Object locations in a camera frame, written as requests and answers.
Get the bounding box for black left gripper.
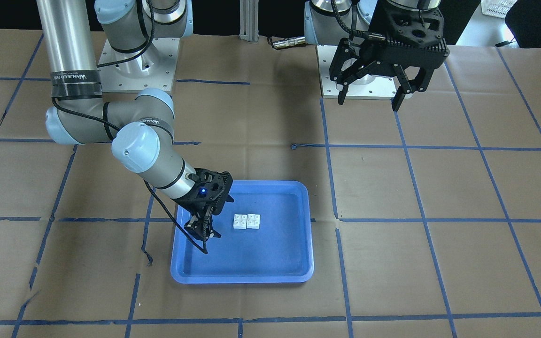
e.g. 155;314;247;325
329;0;449;112

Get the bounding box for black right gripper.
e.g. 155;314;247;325
172;168;234;240

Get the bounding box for white block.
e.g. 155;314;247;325
246;214;261;229
232;214;248;230

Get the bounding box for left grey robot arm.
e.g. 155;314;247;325
304;0;449;111

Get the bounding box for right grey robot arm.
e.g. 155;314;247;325
37;0;233;241

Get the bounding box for blue plastic tray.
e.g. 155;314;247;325
170;180;314;284

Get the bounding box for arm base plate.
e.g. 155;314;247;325
98;38;181;94
317;46;398;100

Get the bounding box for aluminium frame post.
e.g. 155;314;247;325
239;0;259;44

